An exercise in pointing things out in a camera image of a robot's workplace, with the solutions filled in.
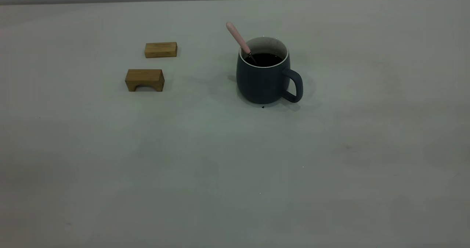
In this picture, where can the dark grey ceramic mug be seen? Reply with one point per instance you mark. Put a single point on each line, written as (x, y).
(259, 86)

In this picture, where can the dark coffee liquid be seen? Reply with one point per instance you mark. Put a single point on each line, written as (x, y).
(266, 59)

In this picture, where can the rectangular wooden block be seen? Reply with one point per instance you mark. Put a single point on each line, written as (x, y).
(160, 50)

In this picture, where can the arched wooden block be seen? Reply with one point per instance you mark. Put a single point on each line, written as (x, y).
(145, 76)

